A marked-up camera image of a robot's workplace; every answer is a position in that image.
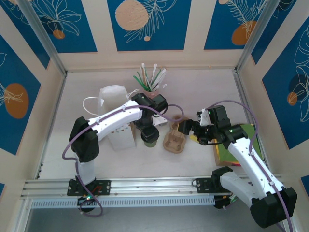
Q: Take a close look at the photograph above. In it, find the brown pulp cup carrier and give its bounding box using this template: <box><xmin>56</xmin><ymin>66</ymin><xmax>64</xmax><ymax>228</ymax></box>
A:
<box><xmin>163</xmin><ymin>115</ymin><xmax>191</xmax><ymax>152</ymax></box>

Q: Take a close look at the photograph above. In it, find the animal print paper gift bag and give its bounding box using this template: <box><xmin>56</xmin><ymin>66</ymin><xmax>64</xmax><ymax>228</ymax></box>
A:
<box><xmin>82</xmin><ymin>84</ymin><xmax>140</xmax><ymax>152</ymax></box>

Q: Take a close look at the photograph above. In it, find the tan tipped wrapped straw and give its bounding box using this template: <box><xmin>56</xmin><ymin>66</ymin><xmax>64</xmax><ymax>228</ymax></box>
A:
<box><xmin>141</xmin><ymin>62</ymin><xmax>149</xmax><ymax>90</ymax></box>

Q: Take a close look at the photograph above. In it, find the small circuit board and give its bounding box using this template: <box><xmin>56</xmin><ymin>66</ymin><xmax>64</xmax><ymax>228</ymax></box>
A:
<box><xmin>76</xmin><ymin>194</ymin><xmax>98</xmax><ymax>206</ymax></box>
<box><xmin>214</xmin><ymin>193</ymin><xmax>239</xmax><ymax>210</ymax></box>

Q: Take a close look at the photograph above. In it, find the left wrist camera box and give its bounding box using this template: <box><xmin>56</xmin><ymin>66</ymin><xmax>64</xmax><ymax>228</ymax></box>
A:
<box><xmin>152</xmin><ymin>116</ymin><xmax>169</xmax><ymax>128</ymax></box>

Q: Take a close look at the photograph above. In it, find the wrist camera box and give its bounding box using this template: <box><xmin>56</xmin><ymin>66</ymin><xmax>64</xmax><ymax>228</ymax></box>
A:
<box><xmin>152</xmin><ymin>116</ymin><xmax>169</xmax><ymax>128</ymax></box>
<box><xmin>197</xmin><ymin>108</ymin><xmax>211</xmax><ymax>126</ymax></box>

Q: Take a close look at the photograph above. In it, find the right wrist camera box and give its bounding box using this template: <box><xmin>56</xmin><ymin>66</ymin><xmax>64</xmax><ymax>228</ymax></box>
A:
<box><xmin>197</xmin><ymin>108</ymin><xmax>211</xmax><ymax>126</ymax></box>

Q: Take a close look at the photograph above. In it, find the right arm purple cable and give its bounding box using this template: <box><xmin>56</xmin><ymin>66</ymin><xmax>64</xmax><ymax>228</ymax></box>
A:
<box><xmin>205</xmin><ymin>100</ymin><xmax>293</xmax><ymax>232</ymax></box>

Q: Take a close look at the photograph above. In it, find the long aluminium base rail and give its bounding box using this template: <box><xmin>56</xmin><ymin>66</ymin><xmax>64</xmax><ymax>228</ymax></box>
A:
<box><xmin>20</xmin><ymin>174</ymin><xmax>286</xmax><ymax>202</ymax></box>

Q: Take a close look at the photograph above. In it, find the aluminium side rail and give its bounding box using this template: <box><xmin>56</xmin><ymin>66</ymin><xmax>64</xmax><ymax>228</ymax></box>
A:
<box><xmin>35</xmin><ymin>72</ymin><xmax>68</xmax><ymax>180</ymax></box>
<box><xmin>232</xmin><ymin>69</ymin><xmax>271</xmax><ymax>174</ymax></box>

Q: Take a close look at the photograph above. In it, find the white slotted cable duct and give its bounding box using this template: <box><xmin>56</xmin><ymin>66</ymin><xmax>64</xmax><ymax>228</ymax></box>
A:
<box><xmin>30</xmin><ymin>196</ymin><xmax>216</xmax><ymax>209</ymax></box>

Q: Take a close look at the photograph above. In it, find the aluminium frame post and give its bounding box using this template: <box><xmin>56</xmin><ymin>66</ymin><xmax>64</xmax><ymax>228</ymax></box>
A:
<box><xmin>18</xmin><ymin>0</ymin><xmax>68</xmax><ymax>76</ymax></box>
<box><xmin>234</xmin><ymin>0</ymin><xmax>277</xmax><ymax>73</ymax></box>

